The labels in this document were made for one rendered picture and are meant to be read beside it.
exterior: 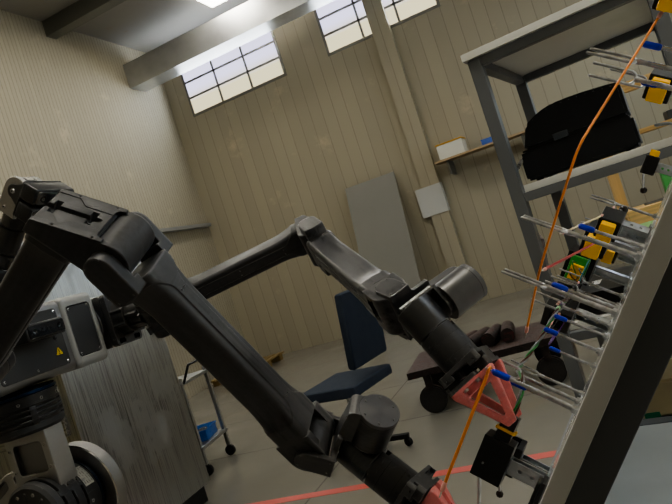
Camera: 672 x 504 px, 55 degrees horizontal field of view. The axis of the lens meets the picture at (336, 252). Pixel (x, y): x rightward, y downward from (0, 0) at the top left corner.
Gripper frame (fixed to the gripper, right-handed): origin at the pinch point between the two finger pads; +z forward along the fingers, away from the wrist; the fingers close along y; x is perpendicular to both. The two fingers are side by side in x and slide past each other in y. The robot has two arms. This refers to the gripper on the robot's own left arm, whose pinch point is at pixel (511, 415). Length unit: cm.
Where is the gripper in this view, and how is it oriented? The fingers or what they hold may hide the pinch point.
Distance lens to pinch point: 90.0
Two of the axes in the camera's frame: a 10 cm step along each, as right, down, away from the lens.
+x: -6.8, 7.0, 2.2
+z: 6.2, 7.0, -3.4
